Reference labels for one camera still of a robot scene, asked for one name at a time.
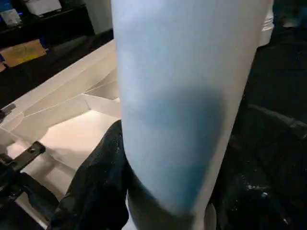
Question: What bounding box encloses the white plastic table top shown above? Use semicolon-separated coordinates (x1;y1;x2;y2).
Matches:
0;39;123;230

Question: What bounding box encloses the black storage shelf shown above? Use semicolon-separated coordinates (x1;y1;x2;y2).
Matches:
0;0;95;47

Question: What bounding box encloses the brown cardboard box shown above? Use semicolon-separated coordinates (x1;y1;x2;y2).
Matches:
1;39;48;69

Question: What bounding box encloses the white storage box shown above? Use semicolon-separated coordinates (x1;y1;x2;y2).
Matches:
24;0;63;14

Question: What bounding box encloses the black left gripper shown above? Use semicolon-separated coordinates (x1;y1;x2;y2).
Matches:
0;140;47;195

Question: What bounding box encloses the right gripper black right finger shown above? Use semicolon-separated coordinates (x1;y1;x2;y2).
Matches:
208;134;303;230

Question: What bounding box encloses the black plastic mat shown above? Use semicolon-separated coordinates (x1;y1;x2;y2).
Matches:
0;23;307;230

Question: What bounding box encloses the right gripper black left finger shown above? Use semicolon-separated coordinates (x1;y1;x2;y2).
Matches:
49;119;132;230

